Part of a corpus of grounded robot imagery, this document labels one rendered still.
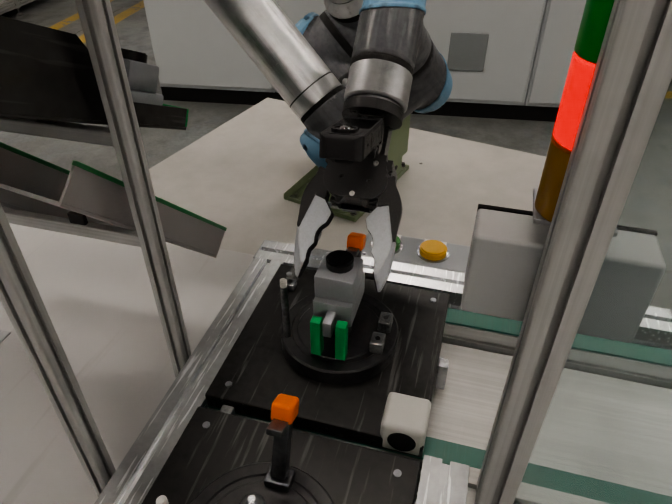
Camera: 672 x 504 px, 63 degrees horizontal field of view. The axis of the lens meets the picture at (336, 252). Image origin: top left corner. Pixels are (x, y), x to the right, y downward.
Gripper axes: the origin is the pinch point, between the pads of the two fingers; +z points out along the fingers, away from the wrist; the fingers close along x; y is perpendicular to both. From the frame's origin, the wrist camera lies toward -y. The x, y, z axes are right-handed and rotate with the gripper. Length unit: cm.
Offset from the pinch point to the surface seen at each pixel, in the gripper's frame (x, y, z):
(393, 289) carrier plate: -4.6, 15.4, -0.6
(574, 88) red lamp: -17.0, -27.8, -10.3
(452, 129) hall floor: 5, 275, -123
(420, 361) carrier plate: -10.0, 7.2, 7.6
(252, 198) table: 31, 47, -16
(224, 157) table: 44, 57, -27
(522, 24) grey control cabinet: -25, 249, -180
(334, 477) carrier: -4.4, -4.5, 19.3
